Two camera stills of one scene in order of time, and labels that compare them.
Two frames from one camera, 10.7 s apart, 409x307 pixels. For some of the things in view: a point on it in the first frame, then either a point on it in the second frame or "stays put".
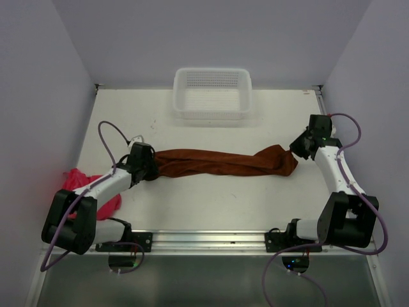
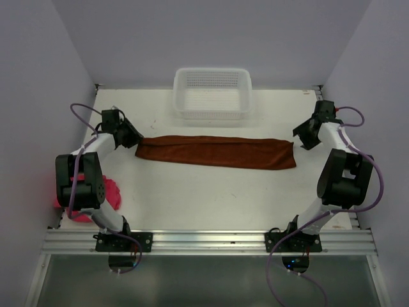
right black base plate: x=277 y=242 stays put
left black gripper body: x=149 y=167 to x=121 y=121
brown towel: x=278 y=161 to x=220 y=150
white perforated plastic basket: x=212 y=93 stays put
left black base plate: x=144 y=238 stays put
